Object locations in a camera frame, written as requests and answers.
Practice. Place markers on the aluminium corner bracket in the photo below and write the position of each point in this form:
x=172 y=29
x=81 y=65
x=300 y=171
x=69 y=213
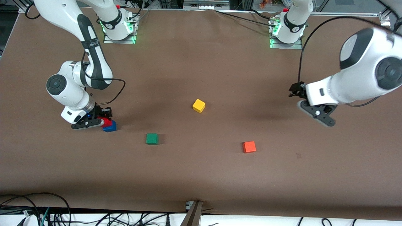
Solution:
x=385 y=18

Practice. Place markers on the blue wooden block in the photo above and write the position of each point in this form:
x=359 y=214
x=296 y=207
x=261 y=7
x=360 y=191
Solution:
x=112 y=127

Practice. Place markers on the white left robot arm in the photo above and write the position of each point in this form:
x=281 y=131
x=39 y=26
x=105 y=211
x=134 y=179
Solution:
x=361 y=72

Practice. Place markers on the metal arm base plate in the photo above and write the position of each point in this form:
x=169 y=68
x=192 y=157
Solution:
x=121 y=41
x=285 y=45

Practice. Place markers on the yellow wooden block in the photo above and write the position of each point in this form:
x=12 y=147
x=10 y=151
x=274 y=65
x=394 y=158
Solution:
x=198 y=105

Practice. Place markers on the orange wooden block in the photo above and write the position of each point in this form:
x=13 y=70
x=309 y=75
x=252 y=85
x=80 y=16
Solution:
x=249 y=147

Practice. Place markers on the white power strip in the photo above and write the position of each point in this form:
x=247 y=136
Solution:
x=205 y=4

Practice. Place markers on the brown paper table cover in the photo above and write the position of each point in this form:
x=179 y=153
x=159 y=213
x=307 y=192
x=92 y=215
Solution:
x=201 y=175

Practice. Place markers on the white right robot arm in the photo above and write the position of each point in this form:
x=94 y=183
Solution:
x=69 y=91

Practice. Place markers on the red wooden block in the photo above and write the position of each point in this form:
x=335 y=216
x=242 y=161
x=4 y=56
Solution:
x=107 y=122

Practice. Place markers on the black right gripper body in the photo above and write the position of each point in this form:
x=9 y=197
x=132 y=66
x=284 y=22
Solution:
x=100 y=111

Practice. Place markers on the aluminium profile post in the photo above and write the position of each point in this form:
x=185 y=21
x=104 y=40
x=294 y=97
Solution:
x=191 y=218

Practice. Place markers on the aluminium frame rail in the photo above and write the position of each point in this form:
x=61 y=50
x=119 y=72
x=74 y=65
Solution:
x=345 y=13

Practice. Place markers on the green wooden block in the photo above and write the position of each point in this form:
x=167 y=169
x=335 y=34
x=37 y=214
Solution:
x=152 y=139

